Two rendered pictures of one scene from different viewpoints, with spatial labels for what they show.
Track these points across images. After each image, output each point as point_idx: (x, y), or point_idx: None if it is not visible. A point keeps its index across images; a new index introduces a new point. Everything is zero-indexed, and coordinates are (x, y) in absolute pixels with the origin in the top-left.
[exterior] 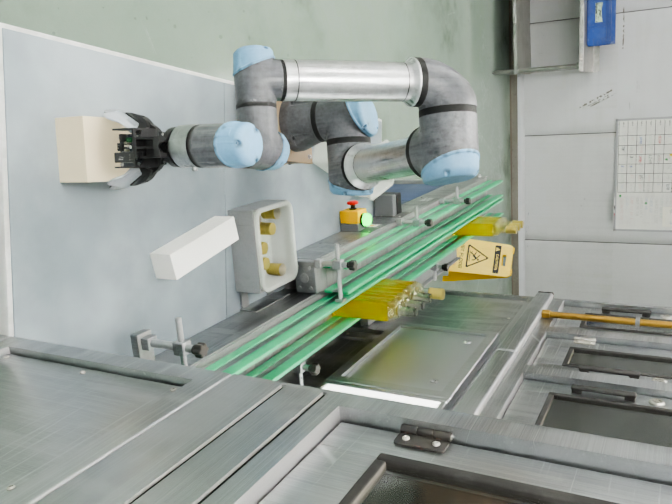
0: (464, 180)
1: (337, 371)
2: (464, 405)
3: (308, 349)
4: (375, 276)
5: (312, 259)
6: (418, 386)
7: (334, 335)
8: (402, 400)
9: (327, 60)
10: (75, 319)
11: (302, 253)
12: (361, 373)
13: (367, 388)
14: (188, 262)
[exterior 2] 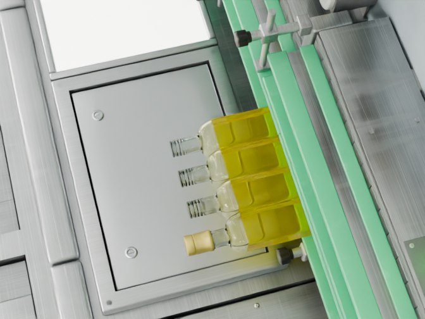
0: None
1: (222, 66)
2: (31, 84)
3: (233, 6)
4: (295, 173)
5: (327, 30)
6: (106, 93)
7: (242, 57)
8: (98, 52)
9: None
10: None
11: (378, 49)
12: (195, 84)
13: (154, 51)
14: None
